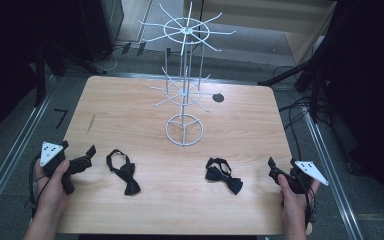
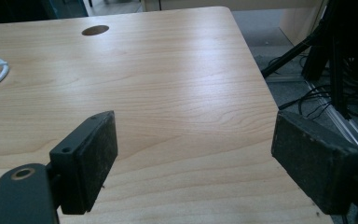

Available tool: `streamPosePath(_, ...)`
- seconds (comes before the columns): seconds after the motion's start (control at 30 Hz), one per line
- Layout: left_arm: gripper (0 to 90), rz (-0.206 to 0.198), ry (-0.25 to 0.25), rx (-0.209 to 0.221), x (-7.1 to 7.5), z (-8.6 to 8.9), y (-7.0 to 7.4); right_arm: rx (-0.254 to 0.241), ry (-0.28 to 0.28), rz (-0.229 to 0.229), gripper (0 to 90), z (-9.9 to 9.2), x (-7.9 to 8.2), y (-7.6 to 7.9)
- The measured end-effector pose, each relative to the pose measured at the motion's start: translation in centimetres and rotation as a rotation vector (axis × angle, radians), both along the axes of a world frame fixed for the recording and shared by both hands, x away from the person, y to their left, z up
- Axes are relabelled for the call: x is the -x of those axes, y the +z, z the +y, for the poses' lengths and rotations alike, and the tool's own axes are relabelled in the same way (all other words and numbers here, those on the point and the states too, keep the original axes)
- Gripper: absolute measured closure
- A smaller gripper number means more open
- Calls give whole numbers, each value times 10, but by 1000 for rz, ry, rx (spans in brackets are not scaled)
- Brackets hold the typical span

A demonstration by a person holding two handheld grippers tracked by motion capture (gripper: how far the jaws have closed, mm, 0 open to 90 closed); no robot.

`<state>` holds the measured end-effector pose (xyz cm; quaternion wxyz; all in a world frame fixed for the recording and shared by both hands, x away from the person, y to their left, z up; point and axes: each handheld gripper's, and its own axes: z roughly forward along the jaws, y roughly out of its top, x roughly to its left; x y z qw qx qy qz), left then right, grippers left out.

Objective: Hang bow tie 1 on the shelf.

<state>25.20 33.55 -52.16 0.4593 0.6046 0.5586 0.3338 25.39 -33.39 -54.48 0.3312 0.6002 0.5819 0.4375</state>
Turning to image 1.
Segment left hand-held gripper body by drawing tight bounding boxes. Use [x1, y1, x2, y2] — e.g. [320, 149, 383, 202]
[39, 141, 94, 195]

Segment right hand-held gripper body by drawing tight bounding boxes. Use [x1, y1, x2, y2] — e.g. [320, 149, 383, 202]
[268, 159, 330, 195]

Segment black bow tie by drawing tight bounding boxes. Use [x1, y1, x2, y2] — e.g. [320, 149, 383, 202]
[105, 149, 142, 196]
[205, 157, 244, 196]

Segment white wire display rack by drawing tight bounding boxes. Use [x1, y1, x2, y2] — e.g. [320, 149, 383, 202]
[137, 1, 237, 147]

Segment person's right hand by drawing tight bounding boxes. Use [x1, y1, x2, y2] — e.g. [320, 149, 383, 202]
[277, 173, 321, 218]

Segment person's left hand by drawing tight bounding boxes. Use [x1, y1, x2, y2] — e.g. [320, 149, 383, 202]
[34, 159, 71, 216]

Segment black metal stand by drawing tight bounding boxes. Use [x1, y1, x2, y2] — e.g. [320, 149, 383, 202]
[34, 43, 48, 108]

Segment black stand leg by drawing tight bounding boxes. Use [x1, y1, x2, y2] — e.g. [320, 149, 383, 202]
[257, 58, 318, 87]

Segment dark curtain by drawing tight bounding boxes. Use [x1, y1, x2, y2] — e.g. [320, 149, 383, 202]
[313, 0, 384, 214]
[0, 0, 81, 148]

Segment light wooden furniture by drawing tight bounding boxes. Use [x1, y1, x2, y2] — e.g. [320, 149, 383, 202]
[183, 0, 338, 66]

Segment black cabinet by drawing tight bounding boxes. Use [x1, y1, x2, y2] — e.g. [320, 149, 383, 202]
[76, 0, 125, 63]

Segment metal floor rail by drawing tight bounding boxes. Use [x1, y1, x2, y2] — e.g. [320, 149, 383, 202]
[0, 74, 58, 231]
[300, 99, 364, 240]

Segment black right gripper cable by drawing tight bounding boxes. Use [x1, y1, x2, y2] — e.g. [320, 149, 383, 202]
[303, 184, 318, 229]

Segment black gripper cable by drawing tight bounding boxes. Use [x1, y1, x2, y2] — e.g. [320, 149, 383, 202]
[303, 184, 318, 229]
[28, 155, 49, 218]

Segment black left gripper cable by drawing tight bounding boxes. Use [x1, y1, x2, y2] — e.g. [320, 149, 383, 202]
[28, 155, 49, 218]

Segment black floor cables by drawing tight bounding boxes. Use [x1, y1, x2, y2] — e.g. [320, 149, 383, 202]
[273, 64, 316, 162]

